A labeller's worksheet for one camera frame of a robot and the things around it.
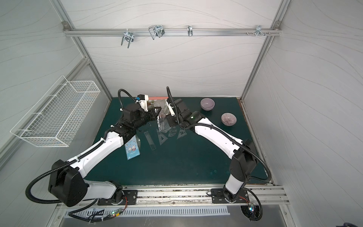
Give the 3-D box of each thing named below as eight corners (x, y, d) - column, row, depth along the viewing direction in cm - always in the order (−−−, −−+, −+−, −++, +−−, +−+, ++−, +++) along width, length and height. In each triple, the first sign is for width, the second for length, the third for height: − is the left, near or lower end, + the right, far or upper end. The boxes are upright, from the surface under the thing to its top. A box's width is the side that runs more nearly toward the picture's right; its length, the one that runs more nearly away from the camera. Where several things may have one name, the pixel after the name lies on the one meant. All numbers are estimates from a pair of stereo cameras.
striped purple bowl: (230, 128, 103) (231, 125, 100) (218, 120, 109) (220, 116, 105) (237, 122, 107) (239, 118, 104) (226, 114, 113) (227, 110, 109)
